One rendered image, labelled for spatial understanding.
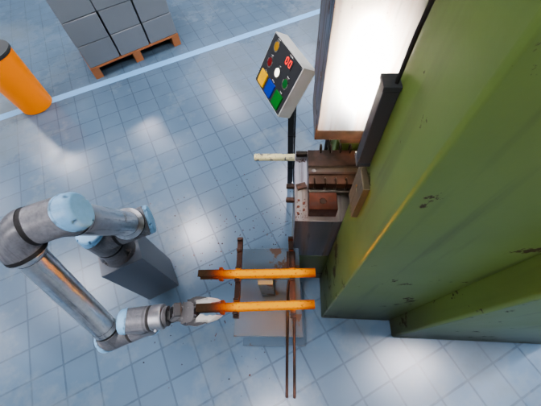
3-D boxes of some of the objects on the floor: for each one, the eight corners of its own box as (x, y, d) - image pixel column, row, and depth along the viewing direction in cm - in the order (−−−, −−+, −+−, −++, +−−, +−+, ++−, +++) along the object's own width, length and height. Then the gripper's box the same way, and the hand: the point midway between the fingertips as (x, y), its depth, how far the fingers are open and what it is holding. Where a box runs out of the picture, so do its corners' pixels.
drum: (18, 99, 317) (-36, 46, 264) (54, 88, 323) (9, 34, 271) (18, 122, 298) (-39, 70, 245) (56, 109, 305) (9, 56, 252)
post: (287, 185, 242) (287, 72, 148) (287, 182, 244) (288, 68, 150) (291, 185, 242) (295, 72, 148) (292, 182, 244) (295, 68, 150)
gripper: (171, 302, 112) (225, 296, 112) (168, 334, 106) (225, 327, 107) (163, 297, 105) (220, 290, 105) (160, 332, 99) (220, 325, 99)
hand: (217, 308), depth 103 cm, fingers open, 4 cm apart
